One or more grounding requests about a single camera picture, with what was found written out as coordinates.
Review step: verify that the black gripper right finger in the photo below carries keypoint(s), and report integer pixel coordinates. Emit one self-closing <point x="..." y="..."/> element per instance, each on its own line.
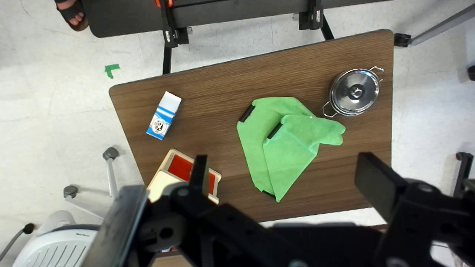
<point x="384" y="189"/>

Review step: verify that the white office chair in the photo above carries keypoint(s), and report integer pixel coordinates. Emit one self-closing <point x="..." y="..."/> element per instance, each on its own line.
<point x="63" y="243"/>

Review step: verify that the cream and red box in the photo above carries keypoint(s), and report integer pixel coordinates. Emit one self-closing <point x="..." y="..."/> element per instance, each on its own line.
<point x="176" y="168"/>

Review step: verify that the blue and white carton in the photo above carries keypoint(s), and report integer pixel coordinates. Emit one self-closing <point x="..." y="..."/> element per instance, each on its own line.
<point x="164" y="116"/>

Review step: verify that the green towel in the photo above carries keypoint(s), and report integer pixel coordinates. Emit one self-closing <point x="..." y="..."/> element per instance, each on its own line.
<point x="281" y="137"/>

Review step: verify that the steel pot with lid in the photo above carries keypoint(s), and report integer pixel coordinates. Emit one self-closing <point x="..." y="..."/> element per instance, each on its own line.
<point x="354" y="93"/>

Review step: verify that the black bench with clamps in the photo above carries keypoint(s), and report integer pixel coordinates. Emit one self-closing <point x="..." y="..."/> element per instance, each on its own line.
<point x="109" y="19"/>

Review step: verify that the green tape marker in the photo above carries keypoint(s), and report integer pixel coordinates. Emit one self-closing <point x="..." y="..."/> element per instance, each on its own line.
<point x="110" y="70"/>

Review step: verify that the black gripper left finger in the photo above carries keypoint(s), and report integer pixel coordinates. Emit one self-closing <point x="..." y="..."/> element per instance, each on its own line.
<point x="192" y="201"/>

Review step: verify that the sandaled foot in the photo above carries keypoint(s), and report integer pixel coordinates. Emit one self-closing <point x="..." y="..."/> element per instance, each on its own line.
<point x="73" y="14"/>

